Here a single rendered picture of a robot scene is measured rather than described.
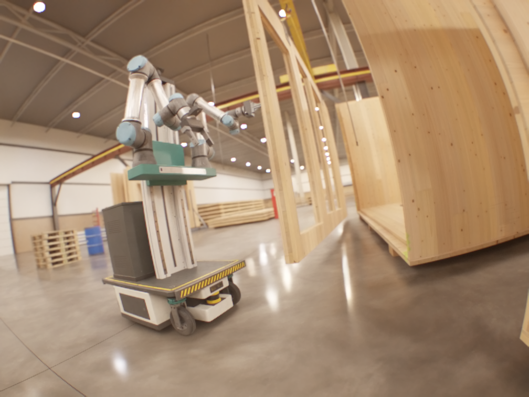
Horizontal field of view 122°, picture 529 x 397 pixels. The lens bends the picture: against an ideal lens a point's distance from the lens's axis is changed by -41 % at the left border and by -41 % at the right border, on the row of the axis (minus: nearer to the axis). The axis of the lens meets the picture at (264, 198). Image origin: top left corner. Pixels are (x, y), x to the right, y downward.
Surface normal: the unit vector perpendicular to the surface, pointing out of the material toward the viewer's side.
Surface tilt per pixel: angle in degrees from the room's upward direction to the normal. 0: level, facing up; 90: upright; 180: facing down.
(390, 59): 90
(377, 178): 90
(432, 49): 90
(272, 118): 88
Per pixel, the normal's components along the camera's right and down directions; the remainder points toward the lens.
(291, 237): -0.39, 0.00
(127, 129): -0.07, 0.11
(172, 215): 0.87, -0.16
